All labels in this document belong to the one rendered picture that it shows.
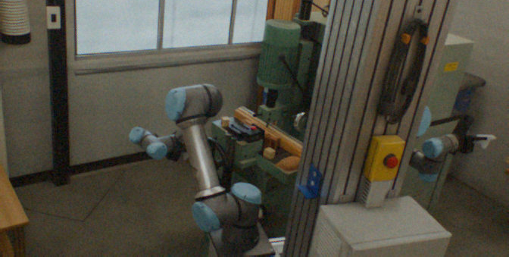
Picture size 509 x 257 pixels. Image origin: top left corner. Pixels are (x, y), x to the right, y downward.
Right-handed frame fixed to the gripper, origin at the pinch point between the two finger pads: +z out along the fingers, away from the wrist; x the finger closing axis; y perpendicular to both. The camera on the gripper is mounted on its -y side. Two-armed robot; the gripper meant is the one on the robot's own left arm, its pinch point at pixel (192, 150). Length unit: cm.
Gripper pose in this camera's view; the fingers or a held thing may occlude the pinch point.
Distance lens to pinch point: 247.3
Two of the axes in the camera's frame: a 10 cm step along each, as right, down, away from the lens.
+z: 6.2, 3.0, 7.3
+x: 6.1, 4.0, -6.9
